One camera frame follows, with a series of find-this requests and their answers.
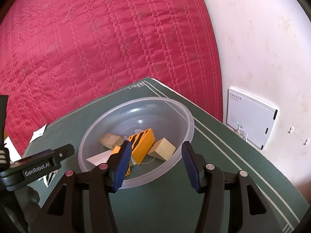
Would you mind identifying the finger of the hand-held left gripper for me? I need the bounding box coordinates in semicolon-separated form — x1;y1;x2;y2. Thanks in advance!
17;149;52;164
49;144;75;167

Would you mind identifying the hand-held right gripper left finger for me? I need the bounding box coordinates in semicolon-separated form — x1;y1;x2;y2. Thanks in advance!
30;139;133;233

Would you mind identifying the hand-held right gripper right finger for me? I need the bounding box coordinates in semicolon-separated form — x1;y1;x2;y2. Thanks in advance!
181;141;283;233

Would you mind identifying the small orange striped triangle block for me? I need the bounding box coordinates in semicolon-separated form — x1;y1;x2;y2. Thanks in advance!
110;146;133;177

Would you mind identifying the white striped triangle block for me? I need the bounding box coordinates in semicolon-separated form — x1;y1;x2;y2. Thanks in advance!
86;150;114;167
43;171;59;188

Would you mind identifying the large orange striped triangle block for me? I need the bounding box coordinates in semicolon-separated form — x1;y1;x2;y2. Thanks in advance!
128;128;156;166

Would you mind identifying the brown wooden block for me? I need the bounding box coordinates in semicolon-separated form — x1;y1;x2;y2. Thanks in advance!
99;133;124;150

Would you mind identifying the light wooden triangle block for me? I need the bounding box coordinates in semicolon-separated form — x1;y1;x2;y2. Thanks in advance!
147;137;176;161

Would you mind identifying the clear plastic bowl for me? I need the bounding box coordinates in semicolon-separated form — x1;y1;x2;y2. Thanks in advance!
78;97;195;188

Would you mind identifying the white paper sheet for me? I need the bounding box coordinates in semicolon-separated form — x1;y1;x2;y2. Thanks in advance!
31;124;46;142

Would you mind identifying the green mat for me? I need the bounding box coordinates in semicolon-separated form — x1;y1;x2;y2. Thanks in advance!
23;77;304;233

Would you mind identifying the red quilted blanket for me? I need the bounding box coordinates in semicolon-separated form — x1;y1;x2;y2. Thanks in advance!
0;0;224;156

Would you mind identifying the white cable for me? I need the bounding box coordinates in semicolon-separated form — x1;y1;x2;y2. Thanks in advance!
237;124;249;142

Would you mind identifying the white wall box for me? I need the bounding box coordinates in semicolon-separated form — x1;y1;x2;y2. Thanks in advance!
226;87;279;151

